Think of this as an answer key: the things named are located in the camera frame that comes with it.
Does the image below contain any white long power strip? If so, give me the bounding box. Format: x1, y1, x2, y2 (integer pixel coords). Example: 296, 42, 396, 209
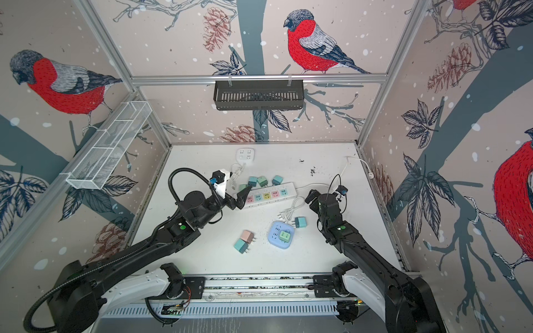
244, 183, 297, 208

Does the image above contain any white mesh wall shelf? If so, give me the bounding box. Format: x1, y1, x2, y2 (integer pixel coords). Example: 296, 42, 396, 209
66, 101, 152, 190

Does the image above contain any teal green front adapter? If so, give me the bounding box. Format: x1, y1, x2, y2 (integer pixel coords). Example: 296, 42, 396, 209
233, 239, 249, 254

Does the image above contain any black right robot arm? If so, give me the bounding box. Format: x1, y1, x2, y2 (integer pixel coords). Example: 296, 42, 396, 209
305, 190, 446, 332

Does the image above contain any white power strip cable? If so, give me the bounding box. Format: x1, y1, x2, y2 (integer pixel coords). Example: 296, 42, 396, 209
294, 155, 375, 191

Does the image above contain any blue rounded power strip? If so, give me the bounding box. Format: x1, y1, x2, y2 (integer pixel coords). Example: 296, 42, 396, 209
267, 221, 295, 249

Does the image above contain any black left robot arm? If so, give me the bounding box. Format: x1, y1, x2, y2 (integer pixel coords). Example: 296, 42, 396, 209
23, 167, 252, 332

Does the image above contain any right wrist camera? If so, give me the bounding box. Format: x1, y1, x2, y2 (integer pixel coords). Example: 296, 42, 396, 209
335, 185, 348, 197

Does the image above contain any green plug adapter middle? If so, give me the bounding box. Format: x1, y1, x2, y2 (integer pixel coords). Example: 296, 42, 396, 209
257, 176, 269, 187

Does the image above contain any pink plug adapter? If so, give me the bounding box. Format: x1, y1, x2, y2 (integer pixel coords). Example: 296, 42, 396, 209
240, 230, 255, 244

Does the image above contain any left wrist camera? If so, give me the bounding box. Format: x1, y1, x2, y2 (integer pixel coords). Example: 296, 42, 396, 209
210, 169, 231, 196

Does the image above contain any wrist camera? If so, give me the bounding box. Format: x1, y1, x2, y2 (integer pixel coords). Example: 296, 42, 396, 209
210, 169, 231, 196
335, 185, 348, 197

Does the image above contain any black hanging wire basket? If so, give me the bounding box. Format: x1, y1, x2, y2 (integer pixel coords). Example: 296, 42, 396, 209
213, 80, 305, 111

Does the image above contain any light green plug adapter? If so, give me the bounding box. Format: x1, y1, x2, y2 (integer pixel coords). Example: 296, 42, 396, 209
279, 231, 291, 243

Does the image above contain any white square strip cable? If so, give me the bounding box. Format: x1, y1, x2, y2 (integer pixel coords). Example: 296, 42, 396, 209
228, 162, 246, 188

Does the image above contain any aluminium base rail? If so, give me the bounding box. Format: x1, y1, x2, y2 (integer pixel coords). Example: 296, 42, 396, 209
82, 272, 434, 319

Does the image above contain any white square power strip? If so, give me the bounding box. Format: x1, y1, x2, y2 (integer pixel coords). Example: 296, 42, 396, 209
235, 148, 255, 166

